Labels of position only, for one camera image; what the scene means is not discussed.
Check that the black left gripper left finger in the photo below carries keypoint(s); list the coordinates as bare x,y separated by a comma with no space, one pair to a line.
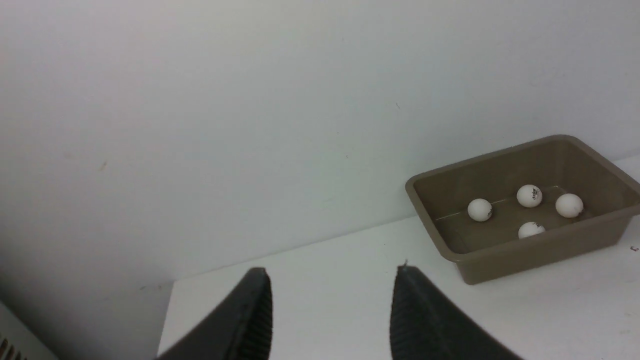
241,327

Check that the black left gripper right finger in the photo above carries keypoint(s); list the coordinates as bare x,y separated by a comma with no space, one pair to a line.
426,325

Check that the white ping-pong ball with mark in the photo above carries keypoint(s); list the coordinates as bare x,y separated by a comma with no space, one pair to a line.
480,210

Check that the tan plastic bin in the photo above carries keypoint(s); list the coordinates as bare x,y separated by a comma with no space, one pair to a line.
558,164

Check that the white vented appliance corner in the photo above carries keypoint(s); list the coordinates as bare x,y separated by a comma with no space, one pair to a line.
17,342

